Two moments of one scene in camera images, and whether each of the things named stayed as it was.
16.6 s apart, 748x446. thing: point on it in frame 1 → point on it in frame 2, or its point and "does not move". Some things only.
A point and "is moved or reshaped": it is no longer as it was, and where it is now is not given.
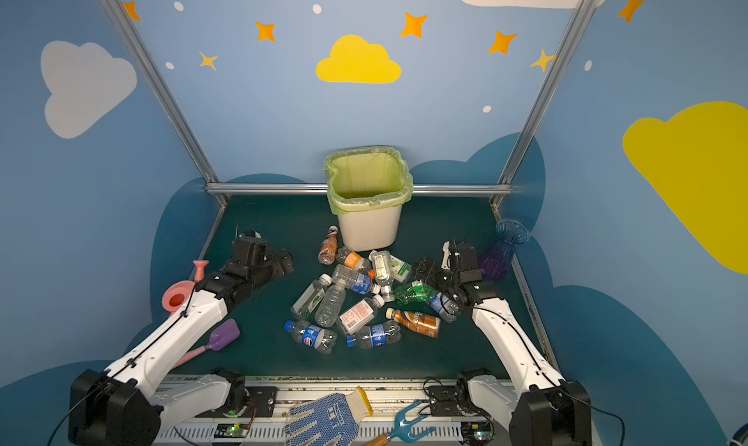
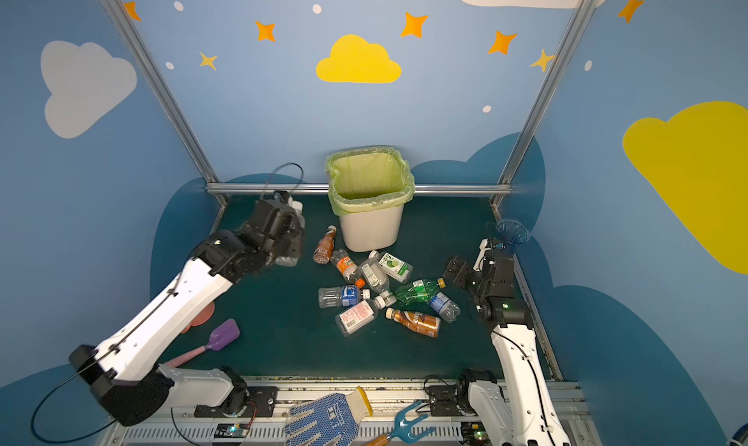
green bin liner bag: [366, 178] does not move
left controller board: [231, 430] does not move
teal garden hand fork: [401, 431] does not move
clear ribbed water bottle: [328, 310] is moved or reshaped
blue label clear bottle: [361, 281] → [348, 295]
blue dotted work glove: [330, 420] does not move
